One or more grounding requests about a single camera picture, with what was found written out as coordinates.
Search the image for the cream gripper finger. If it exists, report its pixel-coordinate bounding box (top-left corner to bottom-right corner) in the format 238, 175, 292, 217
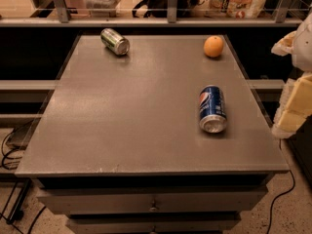
272, 73, 312, 138
271, 31, 295, 57

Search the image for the blue pepsi can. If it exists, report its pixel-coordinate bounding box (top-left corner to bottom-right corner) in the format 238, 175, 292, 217
199, 85, 227, 134

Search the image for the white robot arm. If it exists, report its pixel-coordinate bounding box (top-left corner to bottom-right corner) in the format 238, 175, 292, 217
271, 15, 312, 138

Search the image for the green soda can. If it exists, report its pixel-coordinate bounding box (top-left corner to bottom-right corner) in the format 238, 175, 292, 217
100, 28, 130, 56

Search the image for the orange fruit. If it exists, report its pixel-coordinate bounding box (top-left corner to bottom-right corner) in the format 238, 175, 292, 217
204, 35, 223, 58

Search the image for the printed snack bag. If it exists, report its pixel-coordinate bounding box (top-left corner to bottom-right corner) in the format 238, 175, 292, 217
206, 0, 266, 19

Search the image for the grey drawer cabinet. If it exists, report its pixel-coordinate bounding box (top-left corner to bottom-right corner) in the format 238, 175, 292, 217
17, 35, 289, 234

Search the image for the clear plastic container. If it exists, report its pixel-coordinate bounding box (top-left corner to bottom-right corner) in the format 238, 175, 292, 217
84, 0, 121, 18

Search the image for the black power cable right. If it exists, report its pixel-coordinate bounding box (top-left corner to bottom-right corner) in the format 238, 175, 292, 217
265, 139, 296, 234

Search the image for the grey metal shelf rail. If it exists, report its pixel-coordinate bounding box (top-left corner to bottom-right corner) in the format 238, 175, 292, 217
0, 0, 311, 27

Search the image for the black cables left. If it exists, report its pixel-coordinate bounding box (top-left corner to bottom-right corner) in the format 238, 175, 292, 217
0, 120, 47, 234

